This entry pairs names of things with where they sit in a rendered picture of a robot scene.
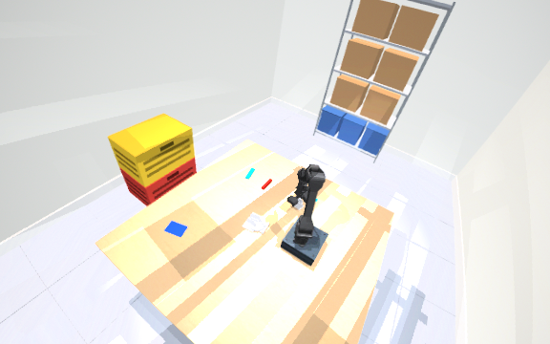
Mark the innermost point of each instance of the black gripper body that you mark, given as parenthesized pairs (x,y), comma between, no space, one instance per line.
(294,200)

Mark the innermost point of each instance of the cyan flat bar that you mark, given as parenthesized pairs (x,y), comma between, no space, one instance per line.
(249,173)

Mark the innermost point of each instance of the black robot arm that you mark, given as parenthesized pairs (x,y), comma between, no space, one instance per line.
(315,178)

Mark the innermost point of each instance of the red rectangular bar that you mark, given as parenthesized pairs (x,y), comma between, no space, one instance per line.
(266,184)

